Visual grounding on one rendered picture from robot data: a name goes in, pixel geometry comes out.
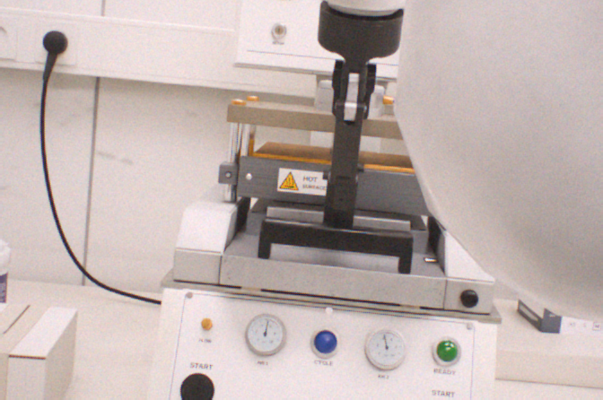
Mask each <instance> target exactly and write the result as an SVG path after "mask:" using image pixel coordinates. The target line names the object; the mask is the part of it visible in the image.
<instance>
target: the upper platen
mask: <svg viewBox="0 0 603 400"><path fill-rule="evenodd" d="M333 142H334V133H332V138H331V147H322V146H314V145H305V144H295V143H278V142H269V141H267V142H266V143H264V144H263V145H262V146H261V147H259V148H258V150H257V151H256V152H254V154H253V157H261V158H270V159H279V160H288V161H306V162H315V163H325V164H331V160H332V153H333ZM358 163H364V167H365V168H369V169H379V170H395V171H405V172H414V173H415V170H414V167H413V164H412V162H411V160H410V157H409V156H405V155H395V154H386V153H377V152H360V154H359V158H358Z"/></svg>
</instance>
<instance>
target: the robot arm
mask: <svg viewBox="0 0 603 400"><path fill-rule="evenodd" d="M404 7H405V8H406V9H405V11H404V10H403V9H402V8H404ZM404 15H405V17H404ZM403 21H404V26H403ZM402 28H403V33H402ZM401 35H402V36H401ZM401 37H402V41H401ZM317 41H318V43H319V44H320V45H321V46H322V47H323V48H324V49H326V50H327V51H328V52H330V53H332V54H337V55H339V56H341V57H342V58H343V60H336V61H335V63H334V70H333V73H332V88H333V90H334V96H333V106H332V114H333V115H334V116H335V117H336V123H335V133H334V142H333V153H332V160H331V169H329V170H328V171H325V170H323V173H322V180H327V181H328V183H327V193H326V202H325V211H323V220H322V221H323V222H332V223H341V224H350V226H354V211H355V204H356V196H357V188H358V180H359V172H357V171H361V172H363V171H364V163H358V158H359V154H360V142H361V135H362V127H363V120H364V119H366V118H367V117H368V115H369V107H370V99H371V94H372V93H373V91H375V85H376V82H377V78H376V77H377V74H376V73H377V69H378V68H377V64H370V63H369V60H372V59H373V58H385V57H390V56H392V55H394V54H395V53H396V52H397V51H398V47H400V41H401V50H400V58H399V59H398V73H397V82H396V90H395V98H394V107H393V111H394V114H395V117H396V120H397V122H398V125H399V127H400V130H401V133H402V135H403V138H404V141H405V144H406V148H407V151H408V154H409V157H410V160H411V162H412V164H413V167H414V170H415V175H416V178H417V181H418V183H419V186H420V188H421V191H422V194H423V196H424V199H425V202H426V204H427V207H428V210H429V211H430V212H431V214H432V215H433V216H434V217H435V218H436V219H437V220H438V221H439V222H440V224H441V226H442V227H443V228H444V229H445V230H446V231H447V232H448V233H449V234H450V235H451V236H452V237H453V238H454V239H455V240H456V241H457V242H458V243H459V244H460V245H461V246H462V247H463V248H464V249H465V251H466V252H467V254H468V255H469V256H470V257H471V258H472V259H473V260H474V261H475V262H476V263H477V264H478V265H479V266H480V267H481V268H482V269H483V270H484V271H485V272H486V273H488V274H490V275H491V276H492V277H493V278H494V279H496V280H498V281H499V282H501V283H504V284H506V285H508V286H509V287H511V288H513V290H515V291H517V292H519V293H521V294H522V295H524V296H526V297H527V298H530V299H532V300H533V301H535V302H536V303H537V304H538V305H540V306H541V307H543V308H545V309H547V310H549V311H550V312H552V313H554V314H556V315H557V316H562V317H571V318H577V319H582V320H588V321H592V322H598V323H602V324H603V0H323V1H322V2H321V3H320V5H319V23H318V33H317ZM365 88H366V90H365ZM364 94H365V95H364Z"/></svg>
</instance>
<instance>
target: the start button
mask: <svg viewBox="0 0 603 400"><path fill-rule="evenodd" d="M211 390H212V389H211V385H210V383H209V381H208V380H207V379H206V378H205V377H203V376H200V375H194V376H191V377H189V378H188V379H187V380H186V382H185V383H184V385H183V388H182V393H183V396H184V398H185V399H186V400H208V398H209V397H210V395H211Z"/></svg>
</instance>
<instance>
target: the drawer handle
mask: <svg viewBox="0 0 603 400"><path fill-rule="evenodd" d="M272 243H273V244H283V245H291V246H300V247H308V248H325V249H326V250H334V251H343V252H352V253H360V254H369V255H378V256H386V257H398V272H399V273H402V274H410V273H411V266H412V258H413V246H414V236H413V234H412V233H411V232H409V231H402V230H385V229H376V228H367V227H358V226H350V224H341V223H332V222H315V221H306V220H296V219H288V218H280V217H270V216H267V217H265V218H263V219H262V222H261V227H260V233H259V243H258V258H263V259H269V257H270V255H271V247H272Z"/></svg>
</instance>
